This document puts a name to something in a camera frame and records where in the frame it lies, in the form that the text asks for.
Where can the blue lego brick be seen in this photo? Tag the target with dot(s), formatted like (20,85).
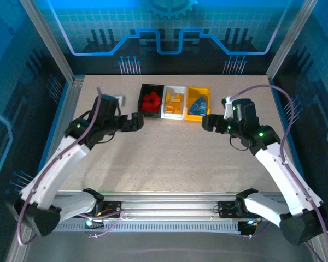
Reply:
(203,102)
(192,109)
(199,110)
(196,101)
(205,110)

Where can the red lego brick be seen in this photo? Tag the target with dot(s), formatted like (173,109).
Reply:
(154,95)
(145,106)
(153,107)
(146,97)
(157,101)

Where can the translucent orange lego brick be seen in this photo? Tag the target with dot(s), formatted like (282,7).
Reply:
(169,109)

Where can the yellow lego brick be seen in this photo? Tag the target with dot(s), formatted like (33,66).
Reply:
(178,95)
(178,109)
(168,96)

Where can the long orange lego brick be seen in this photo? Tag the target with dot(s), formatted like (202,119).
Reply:
(177,101)

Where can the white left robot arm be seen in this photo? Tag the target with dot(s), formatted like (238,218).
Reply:
(54,169)

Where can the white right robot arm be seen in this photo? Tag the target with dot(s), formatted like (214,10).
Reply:
(284,174)

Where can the black plastic container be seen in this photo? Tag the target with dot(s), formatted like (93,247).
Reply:
(150,115)

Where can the yellow plastic container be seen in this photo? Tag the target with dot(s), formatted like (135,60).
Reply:
(196,93)

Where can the white plastic container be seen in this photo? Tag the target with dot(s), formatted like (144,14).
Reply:
(175,116)

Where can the blue table edge strip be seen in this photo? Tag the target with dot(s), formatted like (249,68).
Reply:
(59,109)
(278,106)

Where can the black connector box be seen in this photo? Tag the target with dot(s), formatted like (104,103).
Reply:
(247,230)
(94,230)

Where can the aluminium side rail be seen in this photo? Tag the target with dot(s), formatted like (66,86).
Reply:
(69,109)

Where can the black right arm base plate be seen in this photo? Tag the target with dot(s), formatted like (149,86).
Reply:
(227,209)

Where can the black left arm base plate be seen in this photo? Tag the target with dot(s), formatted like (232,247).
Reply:
(112,208)

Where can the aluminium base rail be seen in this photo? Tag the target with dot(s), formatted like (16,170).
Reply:
(166,203)

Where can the aluminium frame post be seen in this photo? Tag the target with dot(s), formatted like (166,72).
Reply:
(49,41)
(289,41)

